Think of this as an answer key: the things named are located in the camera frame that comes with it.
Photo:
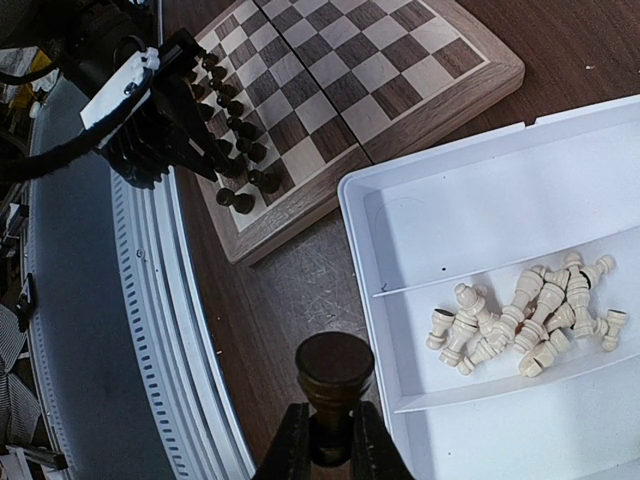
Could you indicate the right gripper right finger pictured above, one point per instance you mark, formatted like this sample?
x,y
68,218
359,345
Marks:
x,y
374,455

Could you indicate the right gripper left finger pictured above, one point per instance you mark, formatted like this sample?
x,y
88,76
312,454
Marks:
x,y
288,456

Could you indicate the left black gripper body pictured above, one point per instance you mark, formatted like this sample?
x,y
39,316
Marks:
x,y
197,149

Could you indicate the dark rook piece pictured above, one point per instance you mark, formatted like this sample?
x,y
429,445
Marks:
x,y
230,168

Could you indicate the dark rook corner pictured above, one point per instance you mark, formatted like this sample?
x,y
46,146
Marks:
x,y
209,61

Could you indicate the dark queen piece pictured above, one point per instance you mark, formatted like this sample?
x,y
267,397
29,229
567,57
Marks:
x,y
334,372

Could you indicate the wooden chess board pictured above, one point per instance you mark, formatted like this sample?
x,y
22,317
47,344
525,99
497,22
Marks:
x,y
334,86

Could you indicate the pile of white chess pieces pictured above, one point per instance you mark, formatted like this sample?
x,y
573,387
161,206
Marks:
x,y
549,309

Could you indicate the white divided plastic tray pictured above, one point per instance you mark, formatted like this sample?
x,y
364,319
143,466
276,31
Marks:
x,y
499,277

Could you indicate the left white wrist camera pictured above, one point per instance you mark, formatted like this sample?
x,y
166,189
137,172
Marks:
x,y
123,123

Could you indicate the front aluminium rail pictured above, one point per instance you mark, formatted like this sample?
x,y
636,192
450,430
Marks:
x,y
129,375

